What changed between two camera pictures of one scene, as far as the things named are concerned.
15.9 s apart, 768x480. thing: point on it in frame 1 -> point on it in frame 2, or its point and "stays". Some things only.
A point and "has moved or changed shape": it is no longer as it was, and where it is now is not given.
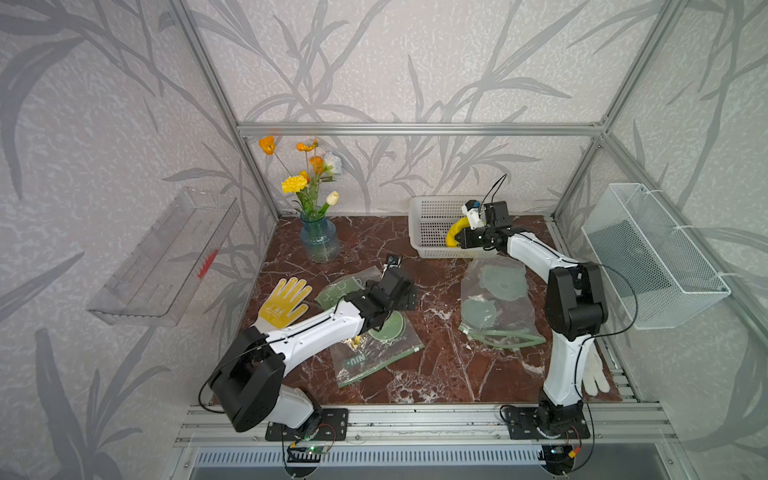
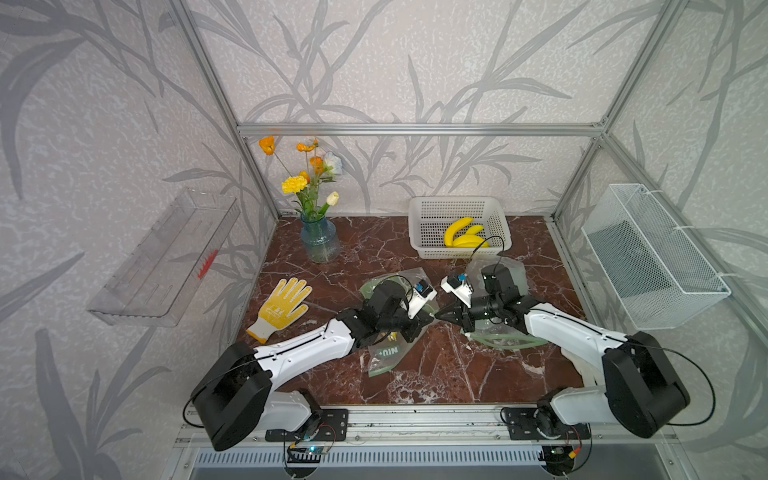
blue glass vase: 319,238 stays
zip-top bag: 496,303 stays
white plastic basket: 429,219 stays
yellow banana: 455,229 has moved or changed shape
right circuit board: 559,459 stays
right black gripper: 465,241 -> 456,312
